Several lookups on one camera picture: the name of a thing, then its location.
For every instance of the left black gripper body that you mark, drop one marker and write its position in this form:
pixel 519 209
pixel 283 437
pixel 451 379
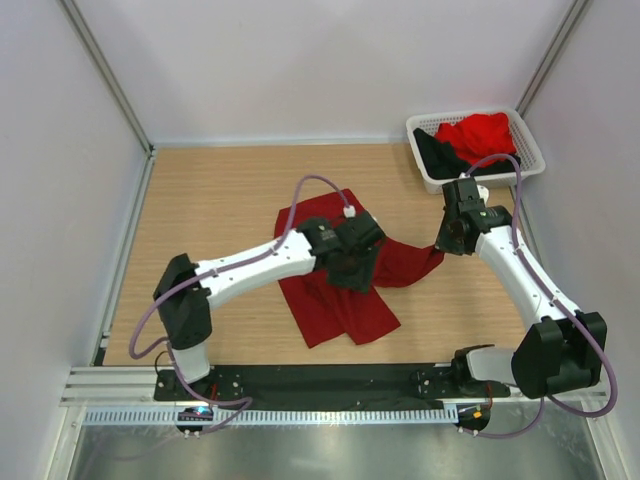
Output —
pixel 356 271

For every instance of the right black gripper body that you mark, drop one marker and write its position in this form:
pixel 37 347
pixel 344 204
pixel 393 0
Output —
pixel 446 238

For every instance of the dark red t-shirt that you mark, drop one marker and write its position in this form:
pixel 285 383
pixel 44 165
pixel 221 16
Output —
pixel 323 312

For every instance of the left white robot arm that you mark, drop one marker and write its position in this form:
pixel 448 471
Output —
pixel 187 293

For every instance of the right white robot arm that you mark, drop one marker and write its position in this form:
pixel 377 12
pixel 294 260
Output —
pixel 558 353

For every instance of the black shirt in basket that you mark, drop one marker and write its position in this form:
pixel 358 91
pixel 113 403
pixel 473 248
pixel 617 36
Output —
pixel 442 162

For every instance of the bright red shirt in basket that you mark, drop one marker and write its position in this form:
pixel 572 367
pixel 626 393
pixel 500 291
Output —
pixel 478 136

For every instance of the white plastic basket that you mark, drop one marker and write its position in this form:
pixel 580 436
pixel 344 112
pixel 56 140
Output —
pixel 532 161

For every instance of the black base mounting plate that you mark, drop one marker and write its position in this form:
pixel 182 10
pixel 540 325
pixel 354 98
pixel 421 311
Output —
pixel 347 387

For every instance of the white slotted cable duct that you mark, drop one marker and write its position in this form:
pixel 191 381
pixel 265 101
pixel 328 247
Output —
pixel 199 417

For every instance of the right aluminium corner post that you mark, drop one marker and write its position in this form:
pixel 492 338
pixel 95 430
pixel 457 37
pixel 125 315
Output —
pixel 568 26

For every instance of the aluminium corner post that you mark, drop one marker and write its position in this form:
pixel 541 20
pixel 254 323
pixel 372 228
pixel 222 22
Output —
pixel 89 42
pixel 568 26

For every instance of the aluminium front frame rail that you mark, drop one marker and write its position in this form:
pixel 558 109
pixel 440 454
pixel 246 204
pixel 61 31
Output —
pixel 136 385

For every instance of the left aluminium corner post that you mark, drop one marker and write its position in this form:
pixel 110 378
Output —
pixel 89 42

